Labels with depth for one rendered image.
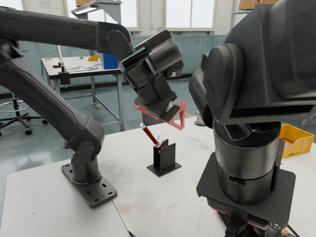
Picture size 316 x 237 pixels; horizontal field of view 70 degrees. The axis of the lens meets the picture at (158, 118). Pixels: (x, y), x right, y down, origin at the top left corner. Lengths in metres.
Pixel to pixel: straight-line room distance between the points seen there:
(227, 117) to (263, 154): 0.05
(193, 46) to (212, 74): 5.64
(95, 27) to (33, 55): 4.17
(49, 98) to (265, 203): 0.43
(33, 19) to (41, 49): 4.12
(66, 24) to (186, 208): 0.45
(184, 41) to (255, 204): 5.41
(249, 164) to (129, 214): 0.35
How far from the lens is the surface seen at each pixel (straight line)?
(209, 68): 0.17
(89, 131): 0.52
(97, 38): 0.47
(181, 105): 0.52
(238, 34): 0.17
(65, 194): 0.60
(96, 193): 0.57
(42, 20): 0.50
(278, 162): 0.26
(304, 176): 0.73
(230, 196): 0.28
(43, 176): 0.69
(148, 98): 0.51
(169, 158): 0.63
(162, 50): 0.47
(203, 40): 5.97
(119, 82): 2.38
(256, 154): 0.20
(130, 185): 0.59
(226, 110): 0.17
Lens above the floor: 1.11
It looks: 21 degrees down
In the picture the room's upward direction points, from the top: straight up
